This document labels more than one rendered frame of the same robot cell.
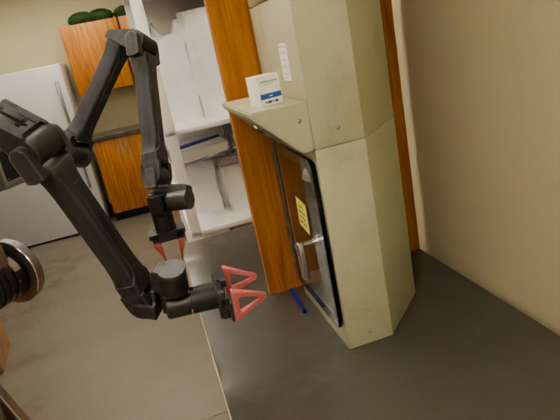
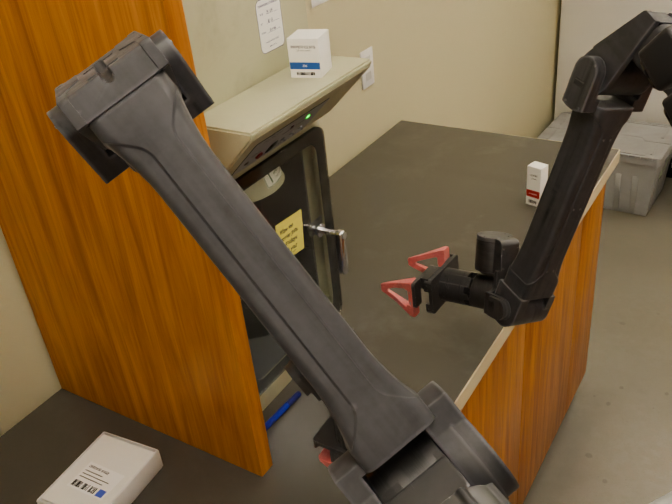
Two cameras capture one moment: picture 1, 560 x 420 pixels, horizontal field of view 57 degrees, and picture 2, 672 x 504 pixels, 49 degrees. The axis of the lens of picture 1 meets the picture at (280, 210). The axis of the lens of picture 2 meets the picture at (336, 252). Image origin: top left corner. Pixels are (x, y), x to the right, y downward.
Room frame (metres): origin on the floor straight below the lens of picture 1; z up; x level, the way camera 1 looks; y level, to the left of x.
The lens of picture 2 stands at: (1.84, 0.82, 1.87)
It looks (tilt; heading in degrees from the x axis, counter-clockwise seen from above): 31 degrees down; 227
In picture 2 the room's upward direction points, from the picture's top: 6 degrees counter-clockwise
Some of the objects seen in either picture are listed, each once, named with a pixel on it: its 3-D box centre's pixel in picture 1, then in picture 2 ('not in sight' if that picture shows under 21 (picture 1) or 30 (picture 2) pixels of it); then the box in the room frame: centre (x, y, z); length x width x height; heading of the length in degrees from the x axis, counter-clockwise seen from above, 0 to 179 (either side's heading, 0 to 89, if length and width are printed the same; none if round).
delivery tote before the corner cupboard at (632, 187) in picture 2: not in sight; (604, 163); (-1.46, -0.71, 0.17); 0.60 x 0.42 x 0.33; 101
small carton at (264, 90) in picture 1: (264, 89); (309, 53); (1.08, -0.02, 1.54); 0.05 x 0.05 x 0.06; 26
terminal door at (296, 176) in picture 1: (305, 229); (285, 263); (1.17, -0.05, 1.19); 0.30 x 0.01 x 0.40; 12
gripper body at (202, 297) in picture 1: (207, 297); (455, 285); (1.00, 0.19, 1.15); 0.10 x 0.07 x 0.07; 11
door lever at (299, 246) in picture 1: (309, 257); (334, 249); (1.05, -0.04, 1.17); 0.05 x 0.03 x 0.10; 102
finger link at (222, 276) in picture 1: (237, 282); (408, 288); (1.05, 0.13, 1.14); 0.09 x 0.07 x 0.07; 101
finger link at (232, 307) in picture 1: (242, 297); (427, 269); (0.98, 0.11, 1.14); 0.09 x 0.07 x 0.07; 101
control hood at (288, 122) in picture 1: (262, 124); (289, 120); (1.15, 0.00, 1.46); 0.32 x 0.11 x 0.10; 13
